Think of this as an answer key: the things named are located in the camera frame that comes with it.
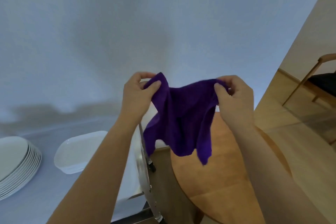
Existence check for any stack of white round plates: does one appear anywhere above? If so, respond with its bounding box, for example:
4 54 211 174
0 136 42 201

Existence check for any person's left hand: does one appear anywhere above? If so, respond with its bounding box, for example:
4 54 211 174
119 71 162 128

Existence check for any round wooden side table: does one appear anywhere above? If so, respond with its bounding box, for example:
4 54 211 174
170 111 293 224

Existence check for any steel three-tier cart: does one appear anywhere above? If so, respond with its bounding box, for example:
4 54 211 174
0 116 166 224

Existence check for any person's right hand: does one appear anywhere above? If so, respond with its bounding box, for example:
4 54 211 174
214 75 255 133

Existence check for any wooden armchair black cushion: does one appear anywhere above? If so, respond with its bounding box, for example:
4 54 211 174
282 53 336 106

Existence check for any stack of white rectangular plates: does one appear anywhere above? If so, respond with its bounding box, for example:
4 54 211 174
54 131 108 175

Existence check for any purple cleaning cloth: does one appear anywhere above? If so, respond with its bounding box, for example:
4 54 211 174
143 72 229 166

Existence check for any person's right forearm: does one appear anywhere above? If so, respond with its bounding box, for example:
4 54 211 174
233 124 331 224

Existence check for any person's left forearm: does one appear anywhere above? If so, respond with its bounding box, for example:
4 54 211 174
47 121 140 224

